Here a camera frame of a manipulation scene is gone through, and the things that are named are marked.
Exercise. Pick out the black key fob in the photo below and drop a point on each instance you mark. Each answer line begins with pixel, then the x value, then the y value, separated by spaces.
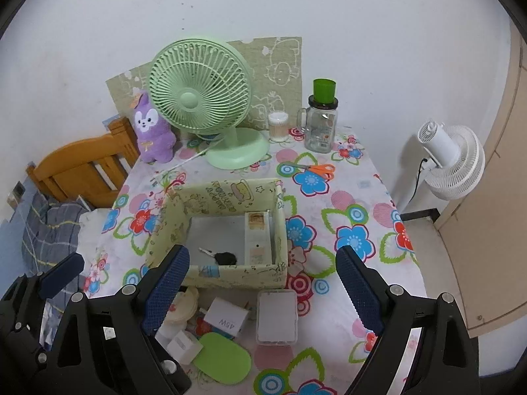
pixel 224 258

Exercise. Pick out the grey plaid blanket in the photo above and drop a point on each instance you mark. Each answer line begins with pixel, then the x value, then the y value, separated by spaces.
pixel 45 230

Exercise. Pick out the small white cube box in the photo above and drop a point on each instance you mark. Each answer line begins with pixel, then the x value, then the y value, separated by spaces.
pixel 185 345

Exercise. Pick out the white carton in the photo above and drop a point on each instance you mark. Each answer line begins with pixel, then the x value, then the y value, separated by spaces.
pixel 255 247

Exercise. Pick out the white standing fan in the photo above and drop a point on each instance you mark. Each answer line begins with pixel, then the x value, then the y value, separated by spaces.
pixel 457 160

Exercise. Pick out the yellow printed storage box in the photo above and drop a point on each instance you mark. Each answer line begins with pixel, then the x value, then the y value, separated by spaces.
pixel 222 197

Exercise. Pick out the beige cartoon print board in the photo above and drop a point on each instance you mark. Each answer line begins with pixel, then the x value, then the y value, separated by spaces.
pixel 280 70

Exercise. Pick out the green desk fan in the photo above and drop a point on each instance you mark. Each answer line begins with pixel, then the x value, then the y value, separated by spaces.
pixel 189 101

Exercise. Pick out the wall outlet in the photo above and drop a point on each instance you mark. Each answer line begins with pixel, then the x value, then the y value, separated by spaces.
pixel 17 191

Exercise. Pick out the cream round container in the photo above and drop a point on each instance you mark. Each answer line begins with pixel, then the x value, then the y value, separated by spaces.
pixel 185 306

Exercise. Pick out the glass mug jar green lid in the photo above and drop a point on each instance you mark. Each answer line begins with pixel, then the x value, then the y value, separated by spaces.
pixel 321 131

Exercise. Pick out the black fan base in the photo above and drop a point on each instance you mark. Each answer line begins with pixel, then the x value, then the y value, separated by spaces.
pixel 420 215

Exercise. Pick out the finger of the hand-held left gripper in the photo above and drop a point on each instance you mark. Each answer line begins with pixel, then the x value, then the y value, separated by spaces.
pixel 61 273
pixel 24 349

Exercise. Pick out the purple plush toy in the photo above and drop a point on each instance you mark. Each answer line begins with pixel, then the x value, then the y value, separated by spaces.
pixel 150 131

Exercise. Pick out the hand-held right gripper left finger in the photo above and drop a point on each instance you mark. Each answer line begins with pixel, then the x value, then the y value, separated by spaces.
pixel 164 292

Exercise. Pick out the white charger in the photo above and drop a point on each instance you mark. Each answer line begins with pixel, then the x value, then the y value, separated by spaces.
pixel 226 317

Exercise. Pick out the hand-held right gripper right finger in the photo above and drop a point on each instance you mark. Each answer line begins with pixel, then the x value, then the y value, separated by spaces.
pixel 358 292

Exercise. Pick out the wooden bed headboard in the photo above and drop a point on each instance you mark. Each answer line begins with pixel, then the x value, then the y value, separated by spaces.
pixel 78 160

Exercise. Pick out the clear cotton swab jar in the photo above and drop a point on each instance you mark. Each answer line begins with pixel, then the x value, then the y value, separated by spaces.
pixel 278 129

